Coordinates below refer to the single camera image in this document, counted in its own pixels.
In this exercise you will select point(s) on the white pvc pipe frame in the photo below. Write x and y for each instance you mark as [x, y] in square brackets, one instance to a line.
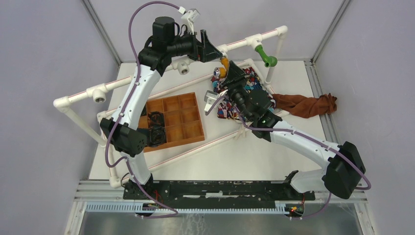
[140, 85]

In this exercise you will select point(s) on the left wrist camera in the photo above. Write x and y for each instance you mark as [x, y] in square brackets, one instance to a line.
[188, 18]

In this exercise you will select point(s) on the brown cloth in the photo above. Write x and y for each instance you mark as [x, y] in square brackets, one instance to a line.
[306, 107]

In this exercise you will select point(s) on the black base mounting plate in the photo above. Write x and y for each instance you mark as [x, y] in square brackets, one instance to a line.
[218, 194]

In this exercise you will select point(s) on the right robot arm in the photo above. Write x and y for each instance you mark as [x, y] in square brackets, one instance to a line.
[341, 168]

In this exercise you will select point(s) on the dark patterned rolled cloth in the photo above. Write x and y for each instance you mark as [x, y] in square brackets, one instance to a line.
[156, 135]

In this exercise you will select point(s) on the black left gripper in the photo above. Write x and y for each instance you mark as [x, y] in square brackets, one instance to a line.
[209, 52]

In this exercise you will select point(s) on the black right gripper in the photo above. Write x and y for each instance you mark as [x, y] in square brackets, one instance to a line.
[235, 77]

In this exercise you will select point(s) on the white slotted cable duct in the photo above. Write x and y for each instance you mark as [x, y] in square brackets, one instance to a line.
[140, 207]

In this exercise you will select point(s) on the comic print cloth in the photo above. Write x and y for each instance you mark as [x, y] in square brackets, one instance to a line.
[225, 111]

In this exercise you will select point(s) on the green plastic water faucet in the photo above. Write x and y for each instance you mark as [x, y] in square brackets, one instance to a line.
[269, 61]

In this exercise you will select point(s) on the wooden compartment tray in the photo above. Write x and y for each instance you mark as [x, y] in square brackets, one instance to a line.
[183, 123]

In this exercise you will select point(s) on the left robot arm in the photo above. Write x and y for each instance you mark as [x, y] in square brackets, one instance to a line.
[124, 140]

